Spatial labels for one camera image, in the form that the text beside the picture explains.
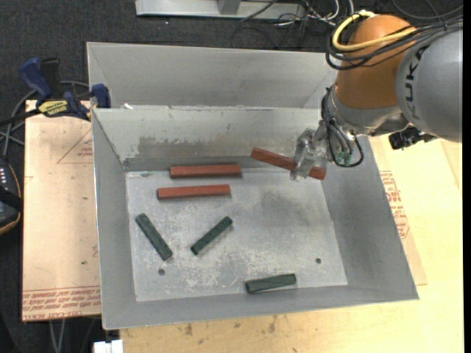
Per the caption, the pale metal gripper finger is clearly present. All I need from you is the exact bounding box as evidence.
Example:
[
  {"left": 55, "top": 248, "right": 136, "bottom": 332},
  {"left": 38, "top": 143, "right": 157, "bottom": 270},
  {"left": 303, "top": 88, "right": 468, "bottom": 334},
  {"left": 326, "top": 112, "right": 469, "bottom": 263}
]
[
  {"left": 294, "top": 128, "right": 314, "bottom": 163},
  {"left": 289, "top": 161, "right": 314, "bottom": 182}
]

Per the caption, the red-brown block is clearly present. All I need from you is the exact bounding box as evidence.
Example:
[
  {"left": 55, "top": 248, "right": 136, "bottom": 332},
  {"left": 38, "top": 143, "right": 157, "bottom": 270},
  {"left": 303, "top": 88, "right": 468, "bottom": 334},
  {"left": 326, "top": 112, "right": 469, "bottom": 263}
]
[
  {"left": 169, "top": 163, "right": 243, "bottom": 179},
  {"left": 156, "top": 183, "right": 232, "bottom": 202},
  {"left": 250, "top": 146, "right": 327, "bottom": 182}
]

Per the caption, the grey metal bin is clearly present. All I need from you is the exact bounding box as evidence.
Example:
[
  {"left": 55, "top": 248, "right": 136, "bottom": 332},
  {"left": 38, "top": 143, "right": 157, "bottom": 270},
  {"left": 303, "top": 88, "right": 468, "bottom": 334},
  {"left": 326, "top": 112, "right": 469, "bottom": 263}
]
[{"left": 86, "top": 41, "right": 420, "bottom": 331}]

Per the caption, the dark green flat block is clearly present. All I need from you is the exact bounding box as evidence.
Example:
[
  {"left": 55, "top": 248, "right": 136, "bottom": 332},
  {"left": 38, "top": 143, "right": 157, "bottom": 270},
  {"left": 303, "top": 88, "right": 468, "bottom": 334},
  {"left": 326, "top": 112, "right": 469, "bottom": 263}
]
[
  {"left": 134, "top": 213, "right": 174, "bottom": 262},
  {"left": 244, "top": 273, "right": 298, "bottom": 295},
  {"left": 189, "top": 215, "right": 234, "bottom": 256}
]

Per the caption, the brown cardboard board, red print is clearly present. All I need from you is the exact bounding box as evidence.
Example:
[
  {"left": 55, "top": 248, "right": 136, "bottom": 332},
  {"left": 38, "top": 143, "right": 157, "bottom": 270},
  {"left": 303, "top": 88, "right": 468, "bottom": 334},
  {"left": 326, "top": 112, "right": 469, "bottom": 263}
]
[{"left": 21, "top": 99, "right": 430, "bottom": 323}]

